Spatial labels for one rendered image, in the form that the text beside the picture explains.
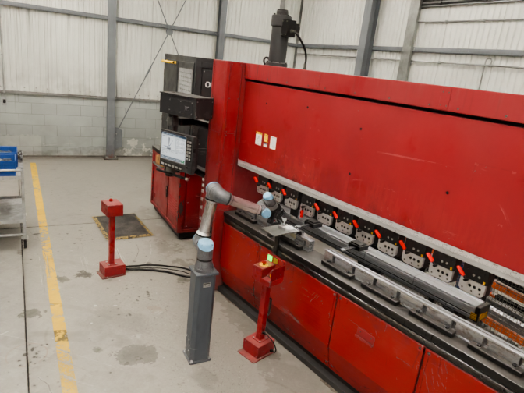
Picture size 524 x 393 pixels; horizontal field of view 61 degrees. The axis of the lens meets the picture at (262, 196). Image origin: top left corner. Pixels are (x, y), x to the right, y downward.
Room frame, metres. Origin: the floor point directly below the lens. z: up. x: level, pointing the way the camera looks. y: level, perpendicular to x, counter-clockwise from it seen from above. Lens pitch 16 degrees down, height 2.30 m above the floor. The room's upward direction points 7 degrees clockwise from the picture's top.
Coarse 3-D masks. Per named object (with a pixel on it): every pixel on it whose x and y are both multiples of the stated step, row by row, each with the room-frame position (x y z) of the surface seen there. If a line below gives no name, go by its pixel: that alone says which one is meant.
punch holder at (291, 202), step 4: (288, 188) 3.62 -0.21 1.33; (288, 192) 3.61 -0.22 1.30; (292, 192) 3.57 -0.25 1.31; (296, 192) 3.53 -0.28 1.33; (300, 192) 3.53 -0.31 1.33; (292, 196) 3.56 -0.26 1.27; (296, 196) 3.52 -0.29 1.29; (300, 196) 3.54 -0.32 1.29; (288, 200) 3.60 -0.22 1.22; (292, 200) 3.55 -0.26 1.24; (296, 200) 3.52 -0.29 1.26; (300, 200) 3.55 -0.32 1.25; (288, 204) 3.59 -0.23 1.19; (292, 204) 3.55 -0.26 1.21; (296, 204) 3.52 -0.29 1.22; (300, 204) 3.55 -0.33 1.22; (292, 208) 3.54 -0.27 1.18; (296, 208) 3.53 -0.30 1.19
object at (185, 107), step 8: (160, 96) 4.33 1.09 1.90; (168, 96) 4.26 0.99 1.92; (176, 96) 4.20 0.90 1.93; (184, 96) 4.13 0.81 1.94; (192, 96) 4.20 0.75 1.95; (200, 96) 4.31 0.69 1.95; (160, 104) 4.33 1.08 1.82; (168, 104) 4.26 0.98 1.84; (176, 104) 4.19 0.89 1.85; (184, 104) 4.13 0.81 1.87; (192, 104) 4.07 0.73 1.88; (200, 104) 4.10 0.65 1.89; (208, 104) 4.18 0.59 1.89; (168, 112) 4.25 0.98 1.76; (176, 112) 4.19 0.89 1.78; (184, 112) 4.13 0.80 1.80; (192, 112) 4.07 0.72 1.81; (200, 112) 4.10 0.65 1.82; (208, 112) 4.19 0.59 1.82; (168, 120) 4.38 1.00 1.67; (176, 120) 4.38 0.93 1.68; (168, 128) 4.38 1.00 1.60; (176, 128) 4.40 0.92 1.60; (168, 168) 4.37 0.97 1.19
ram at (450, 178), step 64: (256, 128) 4.03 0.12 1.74; (320, 128) 3.40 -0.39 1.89; (384, 128) 2.95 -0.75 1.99; (448, 128) 2.61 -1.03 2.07; (512, 128) 2.34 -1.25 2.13; (320, 192) 3.32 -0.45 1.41; (384, 192) 2.88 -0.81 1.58; (448, 192) 2.54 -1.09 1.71; (512, 192) 2.28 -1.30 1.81; (512, 256) 2.21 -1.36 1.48
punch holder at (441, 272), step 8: (432, 256) 2.54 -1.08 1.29; (440, 256) 2.51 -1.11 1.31; (448, 256) 2.47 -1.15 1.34; (432, 264) 2.53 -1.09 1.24; (440, 264) 2.50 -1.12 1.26; (448, 264) 2.46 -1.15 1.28; (456, 264) 2.44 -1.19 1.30; (432, 272) 2.52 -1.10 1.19; (440, 272) 2.48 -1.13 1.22; (448, 272) 2.44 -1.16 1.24; (456, 272) 2.47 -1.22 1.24; (448, 280) 2.44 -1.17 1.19; (456, 280) 2.48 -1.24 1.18
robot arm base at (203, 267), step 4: (196, 260) 3.02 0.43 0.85; (200, 260) 2.99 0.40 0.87; (204, 260) 2.99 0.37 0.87; (208, 260) 3.00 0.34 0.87; (196, 264) 3.00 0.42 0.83; (200, 264) 2.99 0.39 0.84; (204, 264) 2.99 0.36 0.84; (208, 264) 3.00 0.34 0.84; (212, 264) 3.04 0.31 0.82; (196, 268) 2.99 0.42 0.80; (200, 268) 2.99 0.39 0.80; (204, 268) 2.98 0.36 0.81; (208, 268) 2.99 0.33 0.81; (212, 268) 3.02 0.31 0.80; (200, 272) 2.97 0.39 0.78; (204, 272) 2.97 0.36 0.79; (208, 272) 2.99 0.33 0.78
